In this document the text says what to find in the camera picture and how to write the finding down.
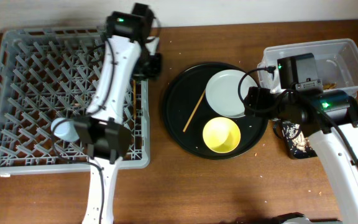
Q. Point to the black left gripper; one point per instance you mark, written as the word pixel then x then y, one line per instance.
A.
pixel 155 72

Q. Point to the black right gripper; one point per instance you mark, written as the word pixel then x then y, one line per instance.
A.
pixel 256 102

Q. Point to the grey round plate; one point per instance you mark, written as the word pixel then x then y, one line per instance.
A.
pixel 222 93

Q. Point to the yellow plastic bowl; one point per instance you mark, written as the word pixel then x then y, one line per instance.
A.
pixel 221 135

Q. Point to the wooden chopstick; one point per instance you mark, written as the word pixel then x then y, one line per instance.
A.
pixel 134 99
pixel 194 111

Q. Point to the brown snack wrapper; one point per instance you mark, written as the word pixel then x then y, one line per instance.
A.
pixel 329 86

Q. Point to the light blue plastic cup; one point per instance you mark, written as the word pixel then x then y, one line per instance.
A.
pixel 65 131

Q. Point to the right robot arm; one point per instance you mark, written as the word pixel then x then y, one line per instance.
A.
pixel 328 119

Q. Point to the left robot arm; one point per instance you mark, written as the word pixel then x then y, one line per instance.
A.
pixel 130 53

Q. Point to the black rectangular waste tray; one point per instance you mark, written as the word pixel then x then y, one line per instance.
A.
pixel 278 126

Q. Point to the clear plastic waste bin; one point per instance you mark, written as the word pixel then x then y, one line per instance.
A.
pixel 336 61

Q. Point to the grey plastic dishwasher rack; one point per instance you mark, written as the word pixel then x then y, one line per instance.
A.
pixel 45 74

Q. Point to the food scraps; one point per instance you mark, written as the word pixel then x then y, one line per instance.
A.
pixel 298 145

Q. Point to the round black serving tray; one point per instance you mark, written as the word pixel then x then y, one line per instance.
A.
pixel 181 97

